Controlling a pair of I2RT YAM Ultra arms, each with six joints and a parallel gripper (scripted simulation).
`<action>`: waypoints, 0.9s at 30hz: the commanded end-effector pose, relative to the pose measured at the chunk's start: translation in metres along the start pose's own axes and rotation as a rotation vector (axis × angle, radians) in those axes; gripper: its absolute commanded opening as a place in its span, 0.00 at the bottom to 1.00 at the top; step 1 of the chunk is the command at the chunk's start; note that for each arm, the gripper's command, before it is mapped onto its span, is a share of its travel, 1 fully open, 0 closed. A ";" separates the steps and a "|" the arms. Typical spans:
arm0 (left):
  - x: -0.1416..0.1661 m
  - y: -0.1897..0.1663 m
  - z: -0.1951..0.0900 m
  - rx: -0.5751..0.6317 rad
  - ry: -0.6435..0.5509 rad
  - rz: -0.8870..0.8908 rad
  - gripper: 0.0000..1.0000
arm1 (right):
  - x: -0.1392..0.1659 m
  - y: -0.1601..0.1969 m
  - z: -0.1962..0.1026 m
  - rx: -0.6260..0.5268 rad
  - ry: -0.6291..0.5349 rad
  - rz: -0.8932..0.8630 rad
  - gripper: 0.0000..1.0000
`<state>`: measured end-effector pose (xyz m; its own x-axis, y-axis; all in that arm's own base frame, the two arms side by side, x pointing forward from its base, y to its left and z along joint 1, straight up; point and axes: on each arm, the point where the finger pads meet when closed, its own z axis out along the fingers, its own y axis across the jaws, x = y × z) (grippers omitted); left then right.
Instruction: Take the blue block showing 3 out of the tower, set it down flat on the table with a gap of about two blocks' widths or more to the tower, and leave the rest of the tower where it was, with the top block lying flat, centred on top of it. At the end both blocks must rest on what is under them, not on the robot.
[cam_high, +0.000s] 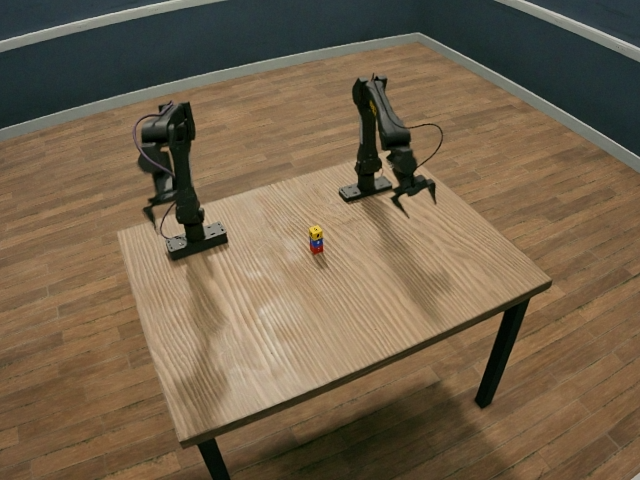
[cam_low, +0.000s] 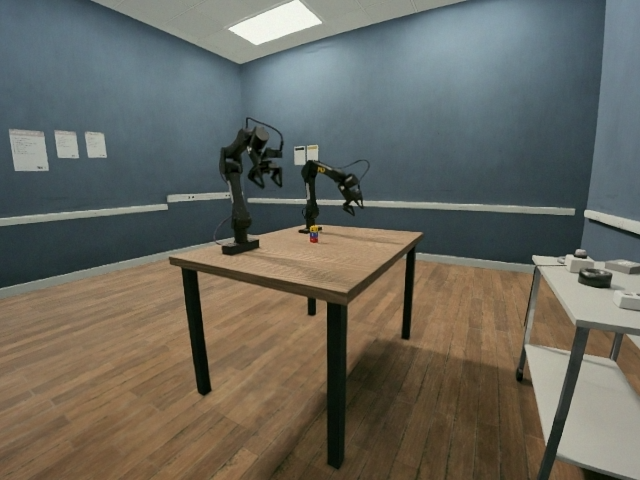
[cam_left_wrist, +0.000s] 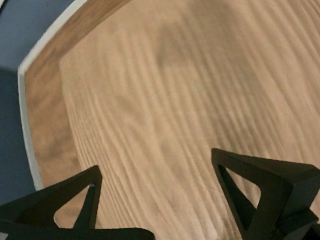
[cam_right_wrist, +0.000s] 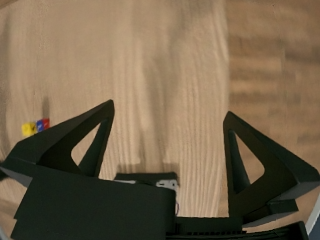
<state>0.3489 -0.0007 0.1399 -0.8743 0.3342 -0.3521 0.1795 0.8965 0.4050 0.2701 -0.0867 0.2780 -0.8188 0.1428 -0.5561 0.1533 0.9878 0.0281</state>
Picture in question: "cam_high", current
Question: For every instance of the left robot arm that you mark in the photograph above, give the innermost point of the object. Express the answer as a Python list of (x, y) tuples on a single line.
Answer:
[(372, 98)]

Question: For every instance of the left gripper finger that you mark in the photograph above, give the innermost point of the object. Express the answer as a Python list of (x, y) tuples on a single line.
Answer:
[(432, 192), (399, 207)]

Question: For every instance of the blue block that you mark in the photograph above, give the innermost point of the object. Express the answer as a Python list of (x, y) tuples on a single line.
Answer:
[(316, 243)]

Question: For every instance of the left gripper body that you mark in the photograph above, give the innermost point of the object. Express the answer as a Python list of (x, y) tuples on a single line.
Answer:
[(405, 183)]

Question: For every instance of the yellow block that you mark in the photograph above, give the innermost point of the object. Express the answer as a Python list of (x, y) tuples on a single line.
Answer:
[(315, 233)]

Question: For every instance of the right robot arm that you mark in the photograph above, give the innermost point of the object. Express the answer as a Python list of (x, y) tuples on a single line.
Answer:
[(158, 131)]

